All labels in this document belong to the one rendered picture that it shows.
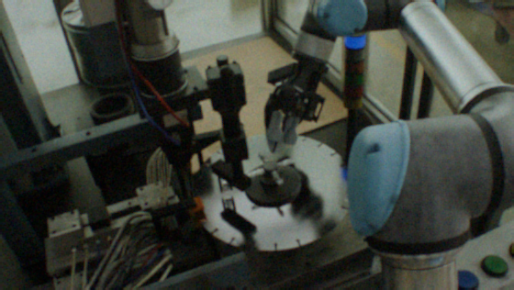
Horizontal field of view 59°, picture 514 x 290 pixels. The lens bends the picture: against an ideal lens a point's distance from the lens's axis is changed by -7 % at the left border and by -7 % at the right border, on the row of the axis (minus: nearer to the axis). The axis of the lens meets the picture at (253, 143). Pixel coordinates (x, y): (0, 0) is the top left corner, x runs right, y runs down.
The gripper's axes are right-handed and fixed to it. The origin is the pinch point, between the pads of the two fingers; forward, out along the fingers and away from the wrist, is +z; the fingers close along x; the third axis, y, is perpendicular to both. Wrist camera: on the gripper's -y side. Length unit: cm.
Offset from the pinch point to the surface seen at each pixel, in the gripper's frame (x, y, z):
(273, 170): -3.1, 8.7, 1.9
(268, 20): 34, -97, -20
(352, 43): 11.1, -1.8, -25.0
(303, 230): 1.0, 19.5, 8.4
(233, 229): -9.5, 13.6, 12.9
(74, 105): -33, -83, 26
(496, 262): 30.7, 38.5, 1.3
